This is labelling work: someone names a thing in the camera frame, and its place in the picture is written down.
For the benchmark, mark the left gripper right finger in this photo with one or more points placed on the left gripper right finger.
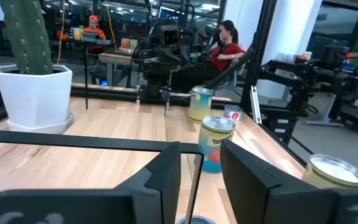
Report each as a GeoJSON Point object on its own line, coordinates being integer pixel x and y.
{"type": "Point", "coordinates": [275, 205]}

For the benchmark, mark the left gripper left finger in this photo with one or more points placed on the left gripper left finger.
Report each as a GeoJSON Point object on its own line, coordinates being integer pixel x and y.
{"type": "Point", "coordinates": [73, 208]}

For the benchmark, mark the carrots can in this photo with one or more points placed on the carrots can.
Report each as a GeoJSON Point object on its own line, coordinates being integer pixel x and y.
{"type": "Point", "coordinates": [199, 105]}

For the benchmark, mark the mushroom can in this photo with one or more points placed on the mushroom can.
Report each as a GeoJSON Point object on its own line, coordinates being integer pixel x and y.
{"type": "Point", "coordinates": [204, 221]}

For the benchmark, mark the small red can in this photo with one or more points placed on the small red can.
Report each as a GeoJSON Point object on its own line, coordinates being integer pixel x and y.
{"type": "Point", "coordinates": [233, 115]}

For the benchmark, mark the tomatoes can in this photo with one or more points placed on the tomatoes can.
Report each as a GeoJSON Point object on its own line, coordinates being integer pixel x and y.
{"type": "Point", "coordinates": [211, 140]}

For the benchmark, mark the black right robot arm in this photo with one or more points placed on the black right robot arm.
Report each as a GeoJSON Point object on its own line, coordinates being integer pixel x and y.
{"type": "Point", "coordinates": [157, 77]}

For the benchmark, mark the neighbouring black robot arm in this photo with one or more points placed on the neighbouring black robot arm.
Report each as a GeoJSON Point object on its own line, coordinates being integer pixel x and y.
{"type": "Point", "coordinates": [334, 77]}

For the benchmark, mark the black-framed wooden shelf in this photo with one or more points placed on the black-framed wooden shelf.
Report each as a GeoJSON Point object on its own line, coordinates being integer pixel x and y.
{"type": "Point", "coordinates": [73, 140]}

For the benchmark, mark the small cardboard boxes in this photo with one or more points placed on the small cardboard boxes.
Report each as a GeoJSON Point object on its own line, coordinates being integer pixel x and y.
{"type": "Point", "coordinates": [129, 43]}

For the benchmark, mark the computer monitor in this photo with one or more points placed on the computer monitor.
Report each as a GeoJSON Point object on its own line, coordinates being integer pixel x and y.
{"type": "Point", "coordinates": [168, 12]}

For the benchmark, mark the person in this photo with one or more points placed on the person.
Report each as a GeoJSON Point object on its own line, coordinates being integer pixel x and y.
{"type": "Point", "coordinates": [225, 56]}
{"type": "Point", "coordinates": [94, 31]}

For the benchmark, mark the wooden desk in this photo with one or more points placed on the wooden desk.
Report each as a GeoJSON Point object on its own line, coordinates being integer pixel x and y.
{"type": "Point", "coordinates": [113, 57]}

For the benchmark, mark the peaches can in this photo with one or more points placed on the peaches can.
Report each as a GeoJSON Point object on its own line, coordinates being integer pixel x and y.
{"type": "Point", "coordinates": [331, 171]}

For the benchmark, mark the laptop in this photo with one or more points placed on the laptop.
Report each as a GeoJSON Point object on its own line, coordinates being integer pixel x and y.
{"type": "Point", "coordinates": [90, 37]}

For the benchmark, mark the white pot saucer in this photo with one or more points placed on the white pot saucer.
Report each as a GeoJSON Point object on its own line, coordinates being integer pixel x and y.
{"type": "Point", "coordinates": [42, 129]}

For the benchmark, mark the yellow container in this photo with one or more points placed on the yellow container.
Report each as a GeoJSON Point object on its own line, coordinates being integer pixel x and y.
{"type": "Point", "coordinates": [77, 33]}

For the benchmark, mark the white hexagonal plant pot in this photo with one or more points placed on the white hexagonal plant pot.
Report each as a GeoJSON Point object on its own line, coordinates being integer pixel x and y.
{"type": "Point", "coordinates": [33, 99]}

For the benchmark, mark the white pillar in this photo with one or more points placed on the white pillar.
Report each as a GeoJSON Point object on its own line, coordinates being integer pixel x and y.
{"type": "Point", "coordinates": [291, 31]}

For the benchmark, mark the green cactus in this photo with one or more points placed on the green cactus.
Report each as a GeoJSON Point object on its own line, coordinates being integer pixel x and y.
{"type": "Point", "coordinates": [26, 37]}

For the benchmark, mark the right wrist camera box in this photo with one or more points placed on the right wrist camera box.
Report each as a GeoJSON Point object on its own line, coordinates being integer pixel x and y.
{"type": "Point", "coordinates": [169, 35]}

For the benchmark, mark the black rig frame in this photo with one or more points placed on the black rig frame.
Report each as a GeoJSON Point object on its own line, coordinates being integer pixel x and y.
{"type": "Point", "coordinates": [256, 62]}

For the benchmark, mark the silver metal bracket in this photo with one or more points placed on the silver metal bracket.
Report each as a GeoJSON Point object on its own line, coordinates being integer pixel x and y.
{"type": "Point", "coordinates": [255, 105]}

